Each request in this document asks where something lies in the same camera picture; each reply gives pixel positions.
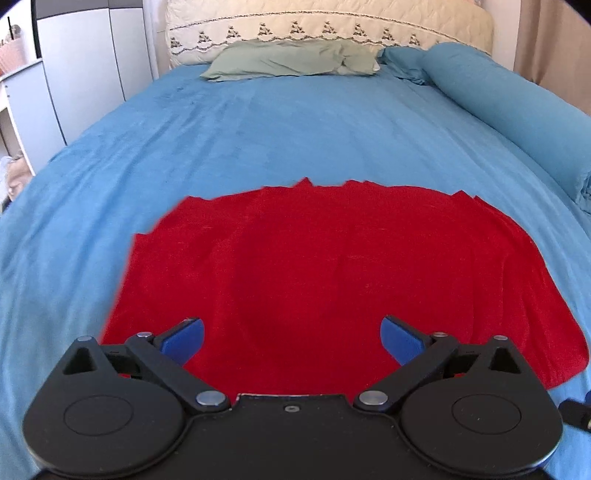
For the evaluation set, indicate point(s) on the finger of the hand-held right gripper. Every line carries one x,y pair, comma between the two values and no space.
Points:
575,415

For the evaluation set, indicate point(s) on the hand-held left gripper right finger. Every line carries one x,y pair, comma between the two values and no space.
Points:
401,339

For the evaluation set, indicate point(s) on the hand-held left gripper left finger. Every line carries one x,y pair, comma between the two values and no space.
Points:
182,339

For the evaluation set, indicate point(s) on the red knit sweater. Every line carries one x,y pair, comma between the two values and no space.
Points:
323,258

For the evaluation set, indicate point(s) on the bed with blue sheet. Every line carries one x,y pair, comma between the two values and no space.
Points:
231,134

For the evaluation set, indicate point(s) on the beige cloth bag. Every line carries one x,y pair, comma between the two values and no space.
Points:
13,177

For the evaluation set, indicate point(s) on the rolled blue duvet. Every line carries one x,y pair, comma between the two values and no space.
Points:
508,101

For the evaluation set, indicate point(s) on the blue pillow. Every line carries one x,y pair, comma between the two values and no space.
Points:
406,64

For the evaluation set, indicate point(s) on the white shelf unit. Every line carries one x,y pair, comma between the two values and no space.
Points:
23,115

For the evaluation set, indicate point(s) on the white and grey wardrobe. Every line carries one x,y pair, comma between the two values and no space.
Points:
92,64

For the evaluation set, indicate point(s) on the green pillow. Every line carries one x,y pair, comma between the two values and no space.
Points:
286,60

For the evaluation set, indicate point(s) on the beige curtain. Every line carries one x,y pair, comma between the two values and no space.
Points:
549,50

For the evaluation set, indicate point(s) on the cream quilted headboard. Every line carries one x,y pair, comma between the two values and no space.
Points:
323,23

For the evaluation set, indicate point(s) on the pink basket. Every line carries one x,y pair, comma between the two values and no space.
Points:
10,53

